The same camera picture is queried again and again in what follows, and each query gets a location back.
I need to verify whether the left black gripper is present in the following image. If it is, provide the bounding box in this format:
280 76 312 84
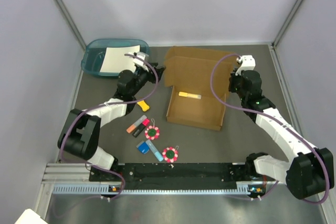
130 62 165 96

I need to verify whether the brown cardboard box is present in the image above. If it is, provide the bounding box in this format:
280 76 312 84
164 46 236 131

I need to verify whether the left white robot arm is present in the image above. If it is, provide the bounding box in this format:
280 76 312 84
57 62 165 180

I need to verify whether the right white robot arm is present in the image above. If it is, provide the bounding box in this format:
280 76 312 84
229 69 334 199

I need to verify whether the white box corner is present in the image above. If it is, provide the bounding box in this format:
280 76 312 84
15 209 47 224

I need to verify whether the yellow highlighter pen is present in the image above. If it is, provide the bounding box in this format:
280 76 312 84
178 92 202 100

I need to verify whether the yellow bone-shaped eraser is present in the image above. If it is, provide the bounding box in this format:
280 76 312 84
137 100 150 112

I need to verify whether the white paper sheet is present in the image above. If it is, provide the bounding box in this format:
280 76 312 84
100 45 140 74

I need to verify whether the pink black highlighter pen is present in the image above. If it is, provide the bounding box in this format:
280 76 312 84
132 119 150 137

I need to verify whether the orange highlighter pen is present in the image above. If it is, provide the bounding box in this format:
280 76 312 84
127 115 147 134

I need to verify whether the teal plastic bin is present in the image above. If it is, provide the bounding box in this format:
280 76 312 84
81 38 150 77

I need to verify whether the blue rectangular eraser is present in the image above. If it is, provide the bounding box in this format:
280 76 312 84
137 141 150 154

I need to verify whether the light blue highlighter pen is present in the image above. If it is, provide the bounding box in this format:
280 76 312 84
145 140 164 162

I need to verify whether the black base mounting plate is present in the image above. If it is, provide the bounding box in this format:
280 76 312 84
89 162 276 184

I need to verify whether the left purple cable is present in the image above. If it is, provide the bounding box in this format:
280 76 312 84
59 52 160 204

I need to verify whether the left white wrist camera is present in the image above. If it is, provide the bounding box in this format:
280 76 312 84
133 51 149 68

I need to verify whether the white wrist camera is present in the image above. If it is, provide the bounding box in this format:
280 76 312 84
235 55 256 76
133 51 149 68

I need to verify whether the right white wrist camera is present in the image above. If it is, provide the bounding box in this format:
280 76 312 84
235 55 256 76

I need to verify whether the pink green flower keychain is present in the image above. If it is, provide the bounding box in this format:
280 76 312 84
145 119 160 140

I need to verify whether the grey slotted cable duct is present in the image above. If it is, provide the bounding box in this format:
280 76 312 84
52 183 266 196

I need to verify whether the aluminium frame rail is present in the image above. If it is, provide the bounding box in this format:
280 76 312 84
42 163 90 184

